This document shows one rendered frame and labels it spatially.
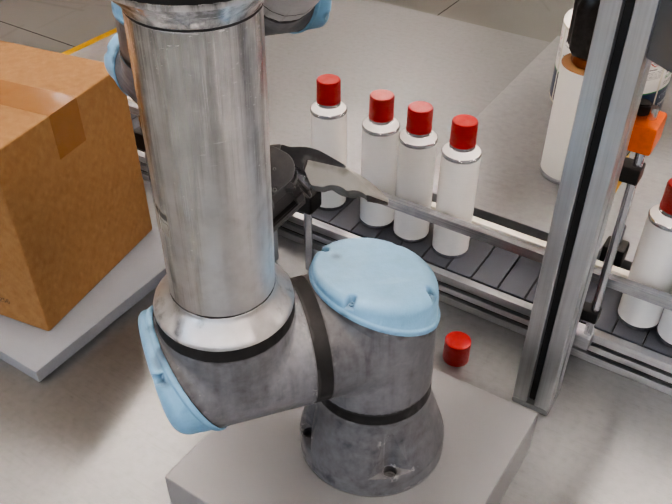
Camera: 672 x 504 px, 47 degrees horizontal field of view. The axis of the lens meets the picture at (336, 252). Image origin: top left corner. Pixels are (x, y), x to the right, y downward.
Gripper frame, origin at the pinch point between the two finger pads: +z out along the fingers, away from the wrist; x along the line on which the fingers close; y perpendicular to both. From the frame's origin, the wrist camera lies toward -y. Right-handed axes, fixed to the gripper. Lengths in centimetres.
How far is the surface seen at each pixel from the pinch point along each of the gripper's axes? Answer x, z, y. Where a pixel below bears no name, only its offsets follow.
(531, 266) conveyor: -21.7, 12.0, 30.9
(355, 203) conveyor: -12.2, -13.8, 36.9
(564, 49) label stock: -60, -12, 49
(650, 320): -24.6, 27.5, 23.5
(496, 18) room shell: -179, -109, 276
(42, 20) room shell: -11, -265, 252
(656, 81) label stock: -66, 3, 49
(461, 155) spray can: -22.2, -2.8, 17.4
